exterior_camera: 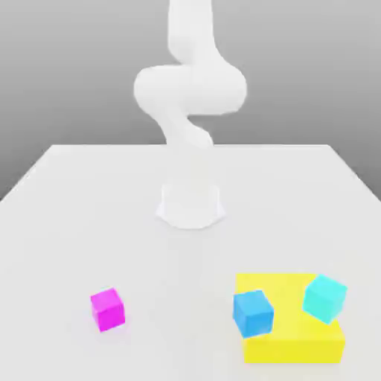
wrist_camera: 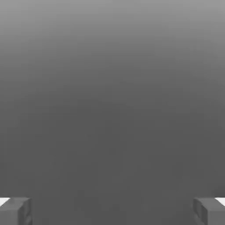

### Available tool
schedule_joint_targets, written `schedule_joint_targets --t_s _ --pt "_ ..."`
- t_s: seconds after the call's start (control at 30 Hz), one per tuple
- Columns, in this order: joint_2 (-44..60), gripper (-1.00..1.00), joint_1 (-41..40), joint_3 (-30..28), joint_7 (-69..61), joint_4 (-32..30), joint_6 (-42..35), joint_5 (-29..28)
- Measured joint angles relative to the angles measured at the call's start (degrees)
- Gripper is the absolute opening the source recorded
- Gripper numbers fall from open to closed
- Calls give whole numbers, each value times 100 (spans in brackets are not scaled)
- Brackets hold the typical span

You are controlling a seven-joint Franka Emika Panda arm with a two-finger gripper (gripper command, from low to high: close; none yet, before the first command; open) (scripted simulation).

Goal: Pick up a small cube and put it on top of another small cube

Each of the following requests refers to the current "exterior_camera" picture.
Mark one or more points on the small magenta cube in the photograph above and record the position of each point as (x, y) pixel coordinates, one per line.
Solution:
(107, 309)

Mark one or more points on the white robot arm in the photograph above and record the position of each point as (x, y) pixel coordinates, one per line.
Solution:
(190, 89)

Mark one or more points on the small blue cube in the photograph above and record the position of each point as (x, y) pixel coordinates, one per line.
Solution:
(253, 314)

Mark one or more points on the large yellow box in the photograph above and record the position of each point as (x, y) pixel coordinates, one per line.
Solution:
(293, 342)

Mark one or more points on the small cyan cube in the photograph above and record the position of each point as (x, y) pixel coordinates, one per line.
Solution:
(324, 299)

